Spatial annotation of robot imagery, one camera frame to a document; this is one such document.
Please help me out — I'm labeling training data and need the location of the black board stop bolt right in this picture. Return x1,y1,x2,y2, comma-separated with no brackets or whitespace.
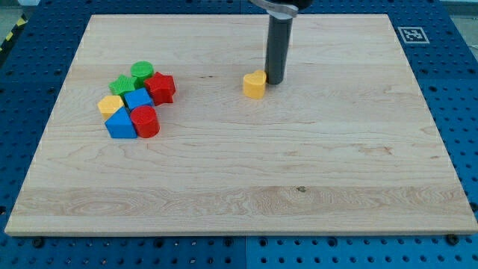
446,234,460,246

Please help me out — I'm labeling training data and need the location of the black board stop bolt left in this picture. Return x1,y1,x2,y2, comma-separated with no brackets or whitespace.
31,237,45,249

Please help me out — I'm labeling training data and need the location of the green cylinder block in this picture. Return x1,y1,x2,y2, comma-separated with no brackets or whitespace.
130,61,154,88

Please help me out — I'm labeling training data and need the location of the light wooden board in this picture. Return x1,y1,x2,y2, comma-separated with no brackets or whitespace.
5,14,477,237

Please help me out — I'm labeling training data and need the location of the blue cube block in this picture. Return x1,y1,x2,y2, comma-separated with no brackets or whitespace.
124,87,154,111

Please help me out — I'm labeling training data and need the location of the green star block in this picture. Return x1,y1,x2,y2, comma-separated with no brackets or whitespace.
108,75,137,97

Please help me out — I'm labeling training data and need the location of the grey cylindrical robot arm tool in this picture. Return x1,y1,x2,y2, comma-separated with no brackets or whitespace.
250,0,313,84

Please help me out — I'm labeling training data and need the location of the yellow black hazard tape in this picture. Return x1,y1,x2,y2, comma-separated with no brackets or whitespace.
1,14,28,54

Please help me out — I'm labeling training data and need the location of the white fiducial marker tag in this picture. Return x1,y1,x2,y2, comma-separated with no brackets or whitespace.
398,26,429,44

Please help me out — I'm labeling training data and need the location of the red cylinder block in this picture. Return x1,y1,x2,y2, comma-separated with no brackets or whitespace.
130,105,160,138

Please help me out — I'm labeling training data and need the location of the blue triangle block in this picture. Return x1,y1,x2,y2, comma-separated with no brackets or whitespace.
105,107,137,138

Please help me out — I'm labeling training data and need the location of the yellow heart block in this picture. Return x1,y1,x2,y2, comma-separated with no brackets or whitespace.
243,70,267,99

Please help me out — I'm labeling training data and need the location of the yellow hexagon block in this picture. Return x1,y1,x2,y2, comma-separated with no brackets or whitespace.
97,95,124,120

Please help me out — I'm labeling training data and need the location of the red star block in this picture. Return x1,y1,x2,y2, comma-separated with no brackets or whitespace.
144,72,176,105

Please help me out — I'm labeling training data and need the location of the black board stop bolt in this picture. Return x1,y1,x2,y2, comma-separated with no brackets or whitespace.
446,234,460,246
31,237,45,249

